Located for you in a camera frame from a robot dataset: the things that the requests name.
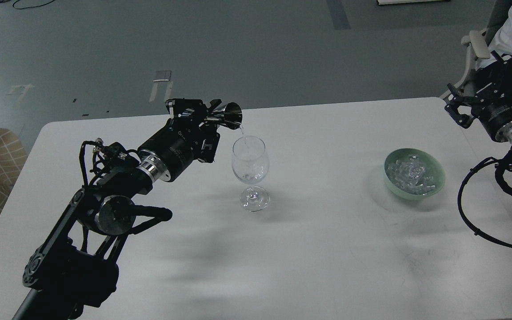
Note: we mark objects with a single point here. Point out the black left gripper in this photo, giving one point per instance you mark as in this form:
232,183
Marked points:
168,152

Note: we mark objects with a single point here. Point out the pale green ice bowl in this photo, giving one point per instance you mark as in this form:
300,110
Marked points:
413,174

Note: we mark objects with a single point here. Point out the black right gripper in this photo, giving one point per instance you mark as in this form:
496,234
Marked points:
492,103

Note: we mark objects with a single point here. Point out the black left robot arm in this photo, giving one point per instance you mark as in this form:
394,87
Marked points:
76,264

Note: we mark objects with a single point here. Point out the clear wine glass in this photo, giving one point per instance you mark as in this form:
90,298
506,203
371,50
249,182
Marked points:
250,165

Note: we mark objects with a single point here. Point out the steel cocktail jigger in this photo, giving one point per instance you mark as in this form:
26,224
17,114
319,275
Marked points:
228,115

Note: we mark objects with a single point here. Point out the grey office chair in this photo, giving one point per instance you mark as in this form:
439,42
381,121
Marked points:
477,46

